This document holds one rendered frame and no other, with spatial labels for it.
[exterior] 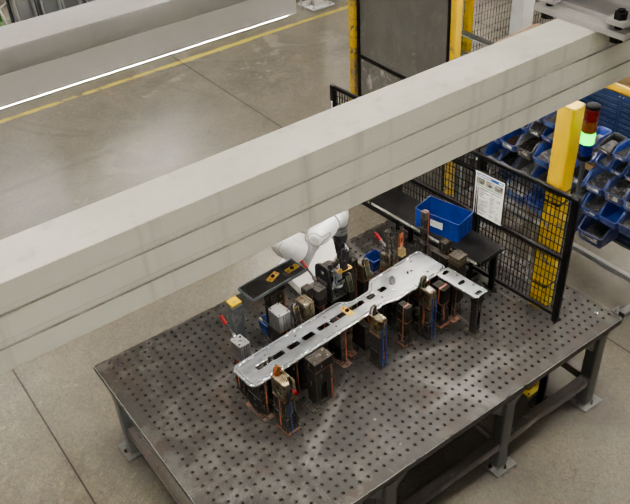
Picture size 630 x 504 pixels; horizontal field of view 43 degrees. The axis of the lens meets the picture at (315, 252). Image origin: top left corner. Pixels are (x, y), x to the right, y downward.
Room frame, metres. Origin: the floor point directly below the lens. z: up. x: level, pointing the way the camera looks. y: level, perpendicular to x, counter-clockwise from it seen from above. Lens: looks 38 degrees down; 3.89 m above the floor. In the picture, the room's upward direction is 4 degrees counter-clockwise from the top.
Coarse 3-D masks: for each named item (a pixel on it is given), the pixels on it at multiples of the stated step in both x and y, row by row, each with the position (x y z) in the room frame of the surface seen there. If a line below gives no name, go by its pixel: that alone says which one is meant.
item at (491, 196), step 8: (480, 176) 3.81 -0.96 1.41; (488, 176) 3.76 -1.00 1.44; (480, 184) 3.80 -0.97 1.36; (488, 184) 3.76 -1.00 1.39; (496, 184) 3.72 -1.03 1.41; (504, 184) 3.68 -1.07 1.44; (480, 192) 3.80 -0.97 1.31; (488, 192) 3.76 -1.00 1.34; (496, 192) 3.71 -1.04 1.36; (504, 192) 3.67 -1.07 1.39; (472, 200) 3.84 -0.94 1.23; (480, 200) 3.80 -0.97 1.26; (488, 200) 3.75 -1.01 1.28; (496, 200) 3.71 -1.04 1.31; (504, 200) 3.67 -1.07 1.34; (472, 208) 3.84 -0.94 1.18; (480, 208) 3.79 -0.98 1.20; (488, 208) 3.75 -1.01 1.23; (496, 208) 3.70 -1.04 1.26; (480, 216) 3.79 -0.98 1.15; (488, 216) 3.74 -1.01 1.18; (496, 216) 3.70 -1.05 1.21; (496, 224) 3.69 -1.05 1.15
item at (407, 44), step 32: (352, 0) 6.37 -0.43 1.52; (384, 0) 6.07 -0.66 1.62; (416, 0) 5.76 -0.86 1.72; (448, 0) 5.47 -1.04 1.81; (352, 32) 6.38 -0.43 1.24; (384, 32) 6.07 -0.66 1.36; (416, 32) 5.75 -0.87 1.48; (448, 32) 5.46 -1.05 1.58; (352, 64) 6.39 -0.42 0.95; (384, 64) 6.08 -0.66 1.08; (416, 64) 5.75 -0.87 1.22; (448, 192) 5.38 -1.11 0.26
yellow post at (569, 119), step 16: (560, 112) 3.50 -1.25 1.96; (576, 112) 3.45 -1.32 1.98; (560, 128) 3.49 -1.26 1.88; (576, 128) 3.47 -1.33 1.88; (560, 144) 3.48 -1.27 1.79; (576, 144) 3.48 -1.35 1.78; (560, 160) 3.47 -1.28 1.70; (560, 176) 3.46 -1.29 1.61; (544, 208) 3.50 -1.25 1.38; (560, 208) 3.45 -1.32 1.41; (560, 224) 3.47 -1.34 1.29; (544, 240) 3.48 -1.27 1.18; (560, 240) 3.49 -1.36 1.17; (544, 256) 3.47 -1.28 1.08; (544, 288) 3.45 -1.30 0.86; (544, 304) 3.45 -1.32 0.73
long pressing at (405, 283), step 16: (416, 256) 3.64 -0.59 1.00; (384, 272) 3.51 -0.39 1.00; (400, 272) 3.50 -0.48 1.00; (416, 272) 3.49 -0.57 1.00; (432, 272) 3.48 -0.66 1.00; (368, 288) 3.38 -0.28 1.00; (400, 288) 3.36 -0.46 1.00; (416, 288) 3.37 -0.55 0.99; (336, 304) 3.26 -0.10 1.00; (352, 304) 3.25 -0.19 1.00; (368, 304) 3.25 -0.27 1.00; (384, 304) 3.25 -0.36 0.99; (320, 320) 3.14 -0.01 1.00; (352, 320) 3.13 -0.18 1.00; (288, 336) 3.04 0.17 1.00; (320, 336) 3.02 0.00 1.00; (256, 352) 2.93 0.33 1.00; (272, 352) 2.93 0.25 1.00; (288, 352) 2.92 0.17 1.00; (304, 352) 2.91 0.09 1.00; (240, 368) 2.83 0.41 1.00; (272, 368) 2.81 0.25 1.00; (256, 384) 2.71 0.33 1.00
